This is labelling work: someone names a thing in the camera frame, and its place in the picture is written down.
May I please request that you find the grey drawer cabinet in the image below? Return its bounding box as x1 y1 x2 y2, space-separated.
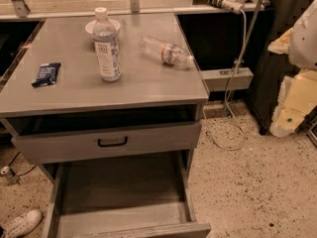
0 13 212 238

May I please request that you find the dark cabinet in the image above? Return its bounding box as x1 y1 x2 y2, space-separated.
247 0 317 135

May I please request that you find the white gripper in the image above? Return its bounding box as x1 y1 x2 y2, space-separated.
267 0 317 137

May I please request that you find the white bowl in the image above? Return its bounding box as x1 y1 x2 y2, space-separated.
85 19 121 35

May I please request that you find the clear crushed water bottle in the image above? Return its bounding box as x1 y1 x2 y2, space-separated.
139 36 194 69

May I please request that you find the blue label plastic bottle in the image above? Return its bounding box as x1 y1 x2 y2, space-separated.
92 7 122 82

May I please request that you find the black floor cable with plug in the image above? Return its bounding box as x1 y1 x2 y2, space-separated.
0 152 38 180

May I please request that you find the white cable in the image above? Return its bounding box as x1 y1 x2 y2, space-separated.
201 8 249 152

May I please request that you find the black drawer handle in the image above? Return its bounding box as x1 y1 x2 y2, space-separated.
97 136 128 148

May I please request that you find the open grey middle drawer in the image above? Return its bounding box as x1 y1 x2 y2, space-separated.
42 151 211 238

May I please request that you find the white sneaker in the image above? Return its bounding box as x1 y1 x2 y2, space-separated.
0 209 43 238

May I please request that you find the grey metal bracket block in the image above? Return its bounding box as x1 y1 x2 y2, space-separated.
201 67 254 92

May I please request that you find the dark blue snack packet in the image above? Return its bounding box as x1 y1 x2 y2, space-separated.
32 62 61 88

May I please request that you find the grey top drawer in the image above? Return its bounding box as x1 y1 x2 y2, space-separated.
12 122 201 164

